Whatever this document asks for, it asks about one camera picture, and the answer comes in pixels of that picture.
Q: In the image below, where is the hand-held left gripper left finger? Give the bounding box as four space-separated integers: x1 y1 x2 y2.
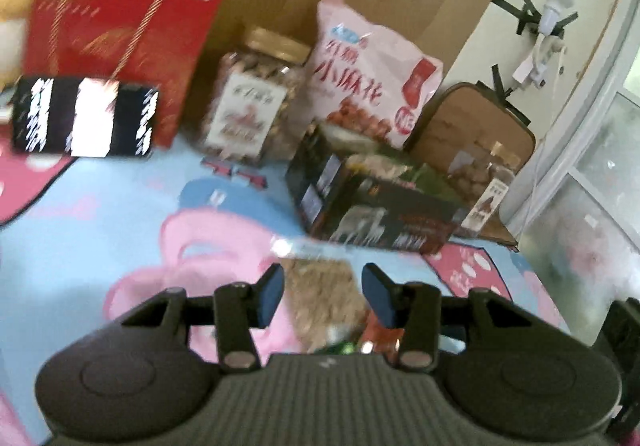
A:
120 263 286 373

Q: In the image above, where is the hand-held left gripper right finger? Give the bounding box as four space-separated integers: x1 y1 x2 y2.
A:
362 263 541 371

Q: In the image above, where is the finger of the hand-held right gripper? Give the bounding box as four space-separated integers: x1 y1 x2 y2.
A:
595 297 640 377

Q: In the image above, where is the red snack packet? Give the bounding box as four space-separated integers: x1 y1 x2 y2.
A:
359 313 407 353

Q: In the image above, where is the clear snack packet gold edge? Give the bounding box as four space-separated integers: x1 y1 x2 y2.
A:
277 246 376 353

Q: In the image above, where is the green leaf-print packet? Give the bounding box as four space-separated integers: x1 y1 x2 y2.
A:
319 330 362 355

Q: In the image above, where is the black cardboard box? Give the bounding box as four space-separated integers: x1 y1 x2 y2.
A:
285 123 471 255

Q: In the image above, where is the frosted glass window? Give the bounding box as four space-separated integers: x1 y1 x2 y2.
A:
520 88 640 327

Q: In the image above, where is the printed blanket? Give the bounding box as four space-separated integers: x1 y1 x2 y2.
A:
0 126 576 446

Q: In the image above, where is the small clear nut jar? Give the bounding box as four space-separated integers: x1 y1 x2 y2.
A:
200 26 312 165

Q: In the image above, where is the pink snack bag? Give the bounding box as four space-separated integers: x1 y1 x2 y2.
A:
302 0 446 150

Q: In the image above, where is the black tape strip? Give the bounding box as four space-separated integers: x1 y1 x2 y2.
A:
492 0 542 36
490 63 532 127

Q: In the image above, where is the black smartphone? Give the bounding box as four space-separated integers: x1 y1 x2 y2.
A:
10 75 162 160

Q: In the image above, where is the red gift bag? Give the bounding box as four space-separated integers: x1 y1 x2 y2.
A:
22 0 232 149

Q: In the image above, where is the yellow plush toy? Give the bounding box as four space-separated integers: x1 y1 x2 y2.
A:
0 0 66 88

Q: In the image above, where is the white cable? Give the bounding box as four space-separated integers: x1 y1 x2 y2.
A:
520 123 557 233

